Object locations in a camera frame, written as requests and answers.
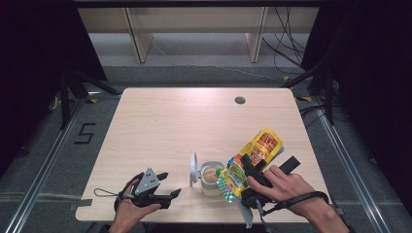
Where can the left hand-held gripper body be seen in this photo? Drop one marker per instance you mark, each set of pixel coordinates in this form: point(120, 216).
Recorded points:
point(148, 186)

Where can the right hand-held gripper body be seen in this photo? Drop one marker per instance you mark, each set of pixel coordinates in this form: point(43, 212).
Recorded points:
point(251, 199)

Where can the yellow pouch with green spout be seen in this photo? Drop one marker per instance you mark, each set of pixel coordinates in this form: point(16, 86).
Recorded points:
point(256, 152)

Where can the clear jar with grey lid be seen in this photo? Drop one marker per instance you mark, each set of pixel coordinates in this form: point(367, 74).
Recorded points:
point(207, 187)

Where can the person's left hand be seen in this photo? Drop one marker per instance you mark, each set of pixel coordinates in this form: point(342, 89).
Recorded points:
point(128, 213)

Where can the person's right hand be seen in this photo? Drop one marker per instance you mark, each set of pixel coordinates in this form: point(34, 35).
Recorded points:
point(288, 191)

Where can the tan powder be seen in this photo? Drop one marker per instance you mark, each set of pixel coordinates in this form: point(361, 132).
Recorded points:
point(211, 176)

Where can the grey tape strip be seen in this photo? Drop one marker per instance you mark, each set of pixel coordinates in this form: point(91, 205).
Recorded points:
point(339, 211)
point(81, 204)

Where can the yellow black tape piece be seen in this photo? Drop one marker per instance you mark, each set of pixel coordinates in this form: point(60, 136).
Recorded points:
point(286, 78)
point(93, 101)
point(304, 98)

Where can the black metal stand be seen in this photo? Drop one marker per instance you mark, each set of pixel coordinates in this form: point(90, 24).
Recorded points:
point(329, 97)
point(65, 103)

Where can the dark curtain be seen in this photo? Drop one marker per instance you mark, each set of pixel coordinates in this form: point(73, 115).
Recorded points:
point(372, 81)
point(32, 64)

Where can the aluminium floor rail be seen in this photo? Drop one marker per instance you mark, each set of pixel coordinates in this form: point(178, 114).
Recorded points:
point(48, 161)
point(350, 174)

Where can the short aluminium rail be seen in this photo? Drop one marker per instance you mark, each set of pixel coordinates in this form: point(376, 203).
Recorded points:
point(103, 94)

